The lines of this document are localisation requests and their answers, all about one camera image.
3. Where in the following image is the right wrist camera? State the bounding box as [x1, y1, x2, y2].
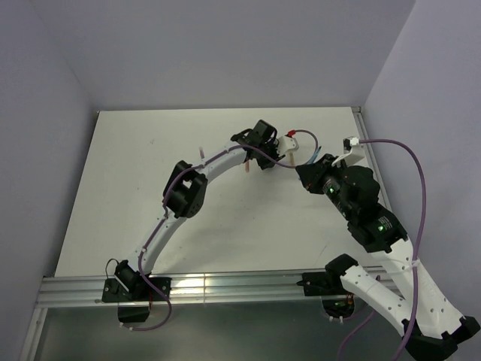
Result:
[331, 137, 365, 166]

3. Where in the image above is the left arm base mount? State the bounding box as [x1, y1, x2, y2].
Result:
[101, 277, 172, 332]

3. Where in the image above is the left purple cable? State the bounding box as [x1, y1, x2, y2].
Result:
[137, 129, 321, 332]

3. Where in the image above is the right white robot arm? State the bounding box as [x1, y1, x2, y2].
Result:
[295, 154, 480, 360]

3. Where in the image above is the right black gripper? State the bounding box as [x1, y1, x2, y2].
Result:
[295, 153, 355, 220]

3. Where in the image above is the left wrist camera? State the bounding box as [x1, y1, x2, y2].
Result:
[277, 130, 299, 155]

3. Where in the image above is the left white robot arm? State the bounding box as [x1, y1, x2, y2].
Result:
[113, 120, 283, 300]

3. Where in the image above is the blue pen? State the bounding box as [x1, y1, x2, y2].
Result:
[306, 147, 322, 165]

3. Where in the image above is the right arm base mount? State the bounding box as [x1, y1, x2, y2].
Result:
[296, 254, 358, 323]

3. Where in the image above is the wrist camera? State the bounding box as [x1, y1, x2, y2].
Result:
[277, 130, 299, 155]
[331, 137, 365, 166]

